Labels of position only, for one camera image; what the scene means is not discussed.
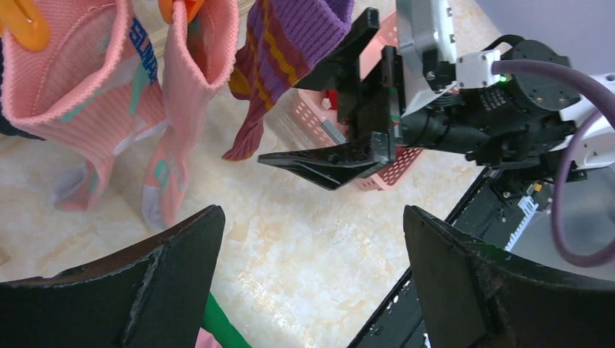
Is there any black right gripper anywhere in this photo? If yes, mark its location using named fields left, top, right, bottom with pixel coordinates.
left=257, top=7, right=490, bottom=191

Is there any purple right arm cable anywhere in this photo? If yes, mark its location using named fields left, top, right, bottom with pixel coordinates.
left=490, top=58, right=615, bottom=269

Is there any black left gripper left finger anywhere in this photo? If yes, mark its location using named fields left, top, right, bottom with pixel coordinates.
left=1, top=205, right=226, bottom=347

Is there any pink plastic basket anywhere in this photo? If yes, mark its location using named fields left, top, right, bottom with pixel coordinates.
left=258, top=8, right=421, bottom=191

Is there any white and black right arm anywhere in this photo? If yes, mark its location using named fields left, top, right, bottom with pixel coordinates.
left=258, top=1, right=614, bottom=191

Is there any dark navy sock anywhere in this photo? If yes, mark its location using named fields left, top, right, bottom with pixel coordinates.
left=0, top=41, right=46, bottom=141

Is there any purple striped sock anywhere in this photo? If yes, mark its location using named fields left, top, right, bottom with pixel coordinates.
left=222, top=0, right=355, bottom=161

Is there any red santa sock front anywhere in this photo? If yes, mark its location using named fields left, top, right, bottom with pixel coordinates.
left=321, top=90, right=338, bottom=110

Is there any green cloth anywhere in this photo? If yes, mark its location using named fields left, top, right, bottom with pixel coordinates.
left=202, top=293, right=251, bottom=348

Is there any orange clothespin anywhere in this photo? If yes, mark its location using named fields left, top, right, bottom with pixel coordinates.
left=1, top=0, right=51, bottom=52
left=157, top=0, right=207, bottom=25

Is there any pink cloth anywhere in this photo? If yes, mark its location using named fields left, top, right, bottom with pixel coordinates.
left=195, top=328, right=222, bottom=348

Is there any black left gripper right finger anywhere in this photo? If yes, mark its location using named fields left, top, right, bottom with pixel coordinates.
left=403, top=204, right=615, bottom=348

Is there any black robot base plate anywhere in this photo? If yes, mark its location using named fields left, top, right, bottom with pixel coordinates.
left=350, top=169, right=552, bottom=347

